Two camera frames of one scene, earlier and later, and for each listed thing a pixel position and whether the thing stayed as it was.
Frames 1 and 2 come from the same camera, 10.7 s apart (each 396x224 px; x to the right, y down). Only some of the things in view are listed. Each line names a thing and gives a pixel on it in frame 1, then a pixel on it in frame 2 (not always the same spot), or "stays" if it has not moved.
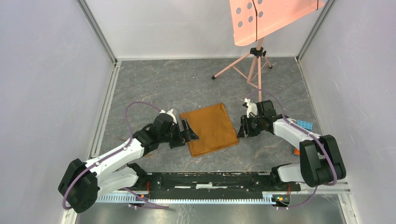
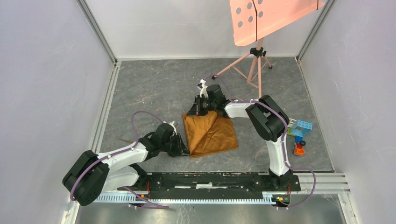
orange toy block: [296, 151] stays
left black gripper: [183, 136] -> [180, 149]
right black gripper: [244, 130] -> [194, 110]
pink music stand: [251, 19] stays
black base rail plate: [205, 185] stays
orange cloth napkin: [213, 127] stays
